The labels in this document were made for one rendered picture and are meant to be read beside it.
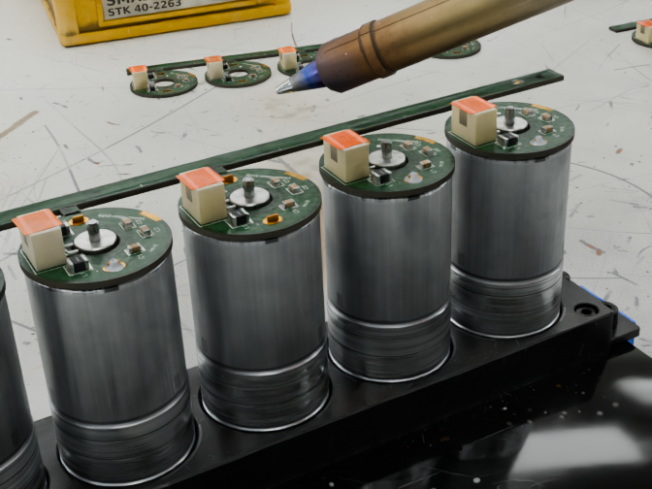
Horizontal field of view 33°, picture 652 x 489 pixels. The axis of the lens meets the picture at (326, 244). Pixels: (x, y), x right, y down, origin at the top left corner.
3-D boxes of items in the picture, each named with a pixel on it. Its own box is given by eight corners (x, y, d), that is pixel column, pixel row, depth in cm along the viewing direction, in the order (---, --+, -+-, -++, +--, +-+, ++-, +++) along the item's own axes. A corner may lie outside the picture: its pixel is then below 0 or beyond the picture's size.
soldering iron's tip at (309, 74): (279, 111, 17) (335, 88, 17) (265, 82, 17) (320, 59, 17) (289, 99, 18) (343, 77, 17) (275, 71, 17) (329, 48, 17)
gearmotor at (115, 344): (220, 492, 20) (193, 248, 18) (92, 543, 19) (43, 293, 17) (170, 419, 22) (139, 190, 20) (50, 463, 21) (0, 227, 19)
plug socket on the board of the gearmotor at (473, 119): (507, 138, 21) (508, 105, 21) (471, 148, 21) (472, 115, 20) (482, 123, 22) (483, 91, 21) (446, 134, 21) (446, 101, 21)
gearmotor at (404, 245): (472, 392, 23) (480, 164, 20) (369, 433, 22) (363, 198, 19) (407, 334, 24) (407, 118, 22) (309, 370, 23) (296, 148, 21)
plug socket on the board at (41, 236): (83, 259, 18) (77, 222, 17) (31, 275, 17) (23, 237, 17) (68, 239, 18) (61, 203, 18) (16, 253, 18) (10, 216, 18)
